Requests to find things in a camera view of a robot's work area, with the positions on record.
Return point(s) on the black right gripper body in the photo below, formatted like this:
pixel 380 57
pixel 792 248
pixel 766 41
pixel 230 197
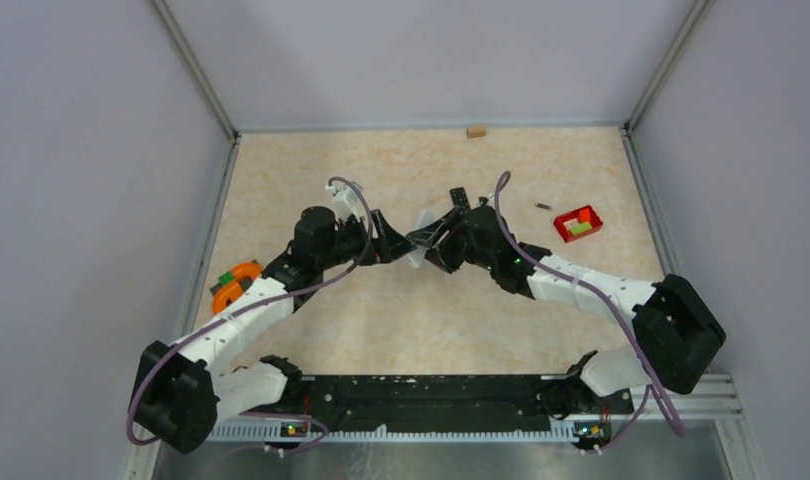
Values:
pixel 456 248

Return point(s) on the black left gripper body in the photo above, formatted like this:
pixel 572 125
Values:
pixel 361 244

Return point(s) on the black remote control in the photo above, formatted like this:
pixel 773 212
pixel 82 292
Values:
pixel 460 198

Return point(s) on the white remote control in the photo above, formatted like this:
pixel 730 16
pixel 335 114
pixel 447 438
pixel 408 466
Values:
pixel 420 237

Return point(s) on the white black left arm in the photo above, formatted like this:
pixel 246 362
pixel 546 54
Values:
pixel 246 318

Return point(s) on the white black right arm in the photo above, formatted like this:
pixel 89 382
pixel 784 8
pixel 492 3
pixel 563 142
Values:
pixel 672 336

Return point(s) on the red plastic bin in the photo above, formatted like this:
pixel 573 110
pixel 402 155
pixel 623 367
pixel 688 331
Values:
pixel 563 222

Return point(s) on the green block in bin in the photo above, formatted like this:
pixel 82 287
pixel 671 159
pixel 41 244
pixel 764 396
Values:
pixel 580 228

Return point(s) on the small wooden block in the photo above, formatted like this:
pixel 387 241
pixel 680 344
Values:
pixel 476 131

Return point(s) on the orange green object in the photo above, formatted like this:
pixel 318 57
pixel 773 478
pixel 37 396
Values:
pixel 232 284

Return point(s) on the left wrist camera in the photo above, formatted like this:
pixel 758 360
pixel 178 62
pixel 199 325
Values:
pixel 345 201

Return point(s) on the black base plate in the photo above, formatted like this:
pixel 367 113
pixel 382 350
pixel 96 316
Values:
pixel 445 403

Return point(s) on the aluminium frame rail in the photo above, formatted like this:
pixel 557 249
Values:
pixel 283 429

